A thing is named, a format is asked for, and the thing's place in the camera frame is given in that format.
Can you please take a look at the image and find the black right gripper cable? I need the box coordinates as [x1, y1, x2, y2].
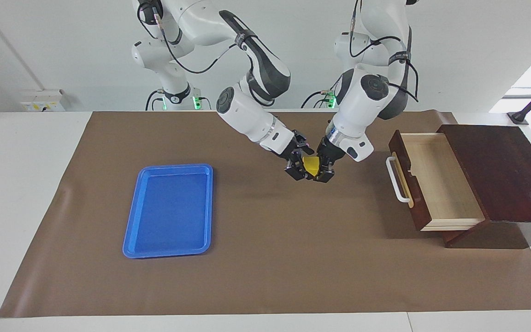
[153, 12, 277, 107]

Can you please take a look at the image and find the white drawer handle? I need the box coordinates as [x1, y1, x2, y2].
[385, 156, 411, 204]

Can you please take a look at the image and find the black base cable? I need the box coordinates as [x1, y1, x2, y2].
[145, 90, 165, 111]
[301, 76, 340, 109]

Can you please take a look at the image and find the yellow block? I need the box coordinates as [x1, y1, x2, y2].
[302, 156, 321, 177]

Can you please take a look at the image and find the white wall power outlet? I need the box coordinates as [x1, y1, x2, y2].
[20, 90, 65, 112]

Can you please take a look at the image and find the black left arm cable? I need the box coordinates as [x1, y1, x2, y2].
[349, 0, 419, 103]

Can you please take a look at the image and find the blue plastic tray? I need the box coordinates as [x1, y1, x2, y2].
[123, 164, 214, 259]

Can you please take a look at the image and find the brown paper table mat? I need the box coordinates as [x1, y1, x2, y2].
[0, 111, 531, 319]

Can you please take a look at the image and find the dark wooden drawer cabinet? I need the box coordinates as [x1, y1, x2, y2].
[436, 124, 531, 249]

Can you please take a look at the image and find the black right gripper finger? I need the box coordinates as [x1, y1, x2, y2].
[285, 158, 314, 182]
[293, 130, 316, 157]

